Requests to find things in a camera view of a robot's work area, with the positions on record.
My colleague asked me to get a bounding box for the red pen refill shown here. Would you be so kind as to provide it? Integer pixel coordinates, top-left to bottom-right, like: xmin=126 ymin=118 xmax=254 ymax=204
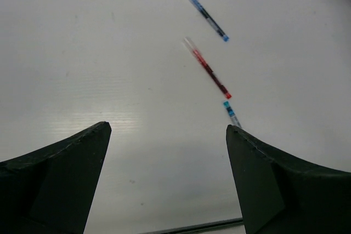
xmin=184 ymin=37 xmax=232 ymax=99

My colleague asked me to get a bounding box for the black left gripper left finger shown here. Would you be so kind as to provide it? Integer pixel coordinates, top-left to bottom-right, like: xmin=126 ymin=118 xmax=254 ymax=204
xmin=1 ymin=122 xmax=111 ymax=233

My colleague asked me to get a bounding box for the dark blue pen refill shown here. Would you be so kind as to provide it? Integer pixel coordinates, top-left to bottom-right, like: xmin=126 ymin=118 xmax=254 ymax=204
xmin=189 ymin=0 xmax=229 ymax=42

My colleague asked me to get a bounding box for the light blue pen refill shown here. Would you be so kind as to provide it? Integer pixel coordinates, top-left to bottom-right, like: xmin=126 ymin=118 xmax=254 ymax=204
xmin=223 ymin=101 xmax=242 ymax=129

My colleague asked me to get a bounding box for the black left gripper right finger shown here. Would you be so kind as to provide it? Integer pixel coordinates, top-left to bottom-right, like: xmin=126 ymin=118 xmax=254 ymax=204
xmin=226 ymin=125 xmax=350 ymax=233

